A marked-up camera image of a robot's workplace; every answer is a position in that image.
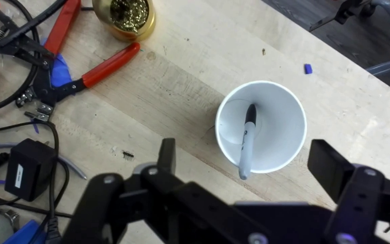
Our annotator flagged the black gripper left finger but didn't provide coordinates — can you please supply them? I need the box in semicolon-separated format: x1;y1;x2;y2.
156;137;179;176

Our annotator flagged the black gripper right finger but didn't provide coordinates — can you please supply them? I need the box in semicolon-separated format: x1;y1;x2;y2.
306;138;358;205

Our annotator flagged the paper cup white inside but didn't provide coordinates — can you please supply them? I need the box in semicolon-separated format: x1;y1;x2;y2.
214;79;309;176

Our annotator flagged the black grey marker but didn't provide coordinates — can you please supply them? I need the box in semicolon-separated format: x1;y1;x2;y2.
237;103;259;182

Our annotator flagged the blue tape piece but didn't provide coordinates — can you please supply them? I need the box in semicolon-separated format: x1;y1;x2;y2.
49;53;75;88

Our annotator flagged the black power adapter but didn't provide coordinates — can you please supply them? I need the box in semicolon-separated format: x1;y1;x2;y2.
3;137;59;203

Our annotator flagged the gold brass sponge holder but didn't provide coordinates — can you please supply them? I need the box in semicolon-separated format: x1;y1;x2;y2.
91;0;157;43

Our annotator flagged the office chair base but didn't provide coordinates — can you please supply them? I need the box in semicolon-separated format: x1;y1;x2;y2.
309;0;390;79

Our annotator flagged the blue plastic box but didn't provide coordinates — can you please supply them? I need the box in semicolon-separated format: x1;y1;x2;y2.
3;218;49;244

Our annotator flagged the red-handled wire stripper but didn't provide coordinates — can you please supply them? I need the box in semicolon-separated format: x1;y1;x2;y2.
14;0;142;123

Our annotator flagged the black looped cable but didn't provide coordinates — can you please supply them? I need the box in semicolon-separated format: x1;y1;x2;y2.
0;0;68;117

